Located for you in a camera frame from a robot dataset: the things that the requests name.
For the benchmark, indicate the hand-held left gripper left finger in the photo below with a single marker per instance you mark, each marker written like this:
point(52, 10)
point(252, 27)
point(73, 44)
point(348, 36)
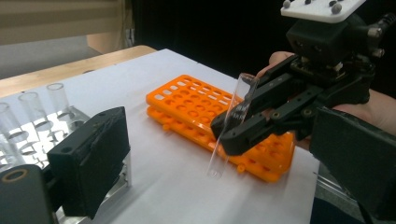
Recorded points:
point(90, 161)

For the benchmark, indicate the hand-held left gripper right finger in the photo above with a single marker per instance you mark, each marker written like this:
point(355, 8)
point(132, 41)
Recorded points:
point(358, 161)

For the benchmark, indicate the clear glass test tube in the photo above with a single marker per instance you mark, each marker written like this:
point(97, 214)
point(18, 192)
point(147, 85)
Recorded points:
point(31, 107)
point(58, 96)
point(6, 123)
point(219, 158)

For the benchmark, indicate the silver metal test tube rack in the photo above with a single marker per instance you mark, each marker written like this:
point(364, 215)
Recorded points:
point(62, 123)

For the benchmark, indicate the orange plastic test tube rack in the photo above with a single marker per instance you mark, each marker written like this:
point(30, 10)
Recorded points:
point(190, 109)

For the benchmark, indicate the black curtain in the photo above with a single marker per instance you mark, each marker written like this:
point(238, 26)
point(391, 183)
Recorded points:
point(202, 31)

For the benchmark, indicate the white table board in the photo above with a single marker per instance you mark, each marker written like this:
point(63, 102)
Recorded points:
point(174, 199)

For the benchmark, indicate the wooden table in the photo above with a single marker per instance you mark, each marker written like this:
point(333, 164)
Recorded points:
point(62, 71)

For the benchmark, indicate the beige wooden furniture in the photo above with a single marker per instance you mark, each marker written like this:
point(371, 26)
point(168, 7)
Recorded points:
point(46, 18)

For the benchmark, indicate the aluminium floor rail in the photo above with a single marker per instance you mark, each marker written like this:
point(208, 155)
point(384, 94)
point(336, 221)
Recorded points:
point(333, 189)

